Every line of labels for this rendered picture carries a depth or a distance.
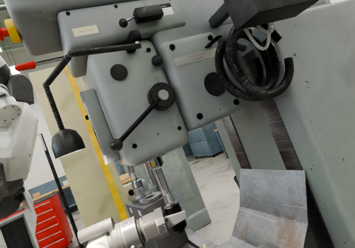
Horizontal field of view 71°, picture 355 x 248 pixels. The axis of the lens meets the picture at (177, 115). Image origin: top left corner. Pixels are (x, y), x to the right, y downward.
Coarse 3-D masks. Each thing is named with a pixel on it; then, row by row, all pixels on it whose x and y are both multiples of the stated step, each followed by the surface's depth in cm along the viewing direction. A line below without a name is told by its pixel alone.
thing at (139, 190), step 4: (136, 184) 102; (140, 184) 102; (136, 188) 102; (140, 188) 102; (144, 188) 104; (136, 192) 102; (140, 192) 102; (144, 192) 103; (136, 196) 102; (140, 196) 102
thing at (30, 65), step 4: (60, 56) 78; (44, 60) 76; (48, 60) 76; (52, 60) 76; (56, 60) 77; (60, 60) 78; (20, 64) 73; (24, 64) 73; (28, 64) 73; (32, 64) 74; (36, 64) 75; (40, 64) 75; (16, 68) 72; (20, 68) 72; (24, 68) 73; (28, 68) 74; (32, 68) 74
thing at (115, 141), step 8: (152, 88) 63; (160, 88) 63; (168, 88) 64; (152, 96) 62; (160, 96) 63; (168, 96) 64; (152, 104) 62; (160, 104) 63; (168, 104) 63; (144, 112) 61; (136, 120) 60; (128, 128) 59; (112, 144) 56; (120, 144) 56
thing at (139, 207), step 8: (152, 192) 108; (160, 192) 96; (136, 200) 100; (144, 200) 94; (152, 200) 91; (160, 200) 91; (128, 208) 103; (136, 208) 94; (144, 208) 87; (152, 208) 89; (136, 216) 97; (176, 232) 91; (184, 232) 93; (160, 240) 87; (168, 240) 89; (176, 240) 90; (184, 240) 92
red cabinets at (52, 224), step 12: (36, 204) 438; (48, 204) 442; (60, 204) 483; (48, 216) 439; (60, 216) 456; (36, 228) 432; (48, 228) 436; (60, 228) 441; (48, 240) 434; (60, 240) 438
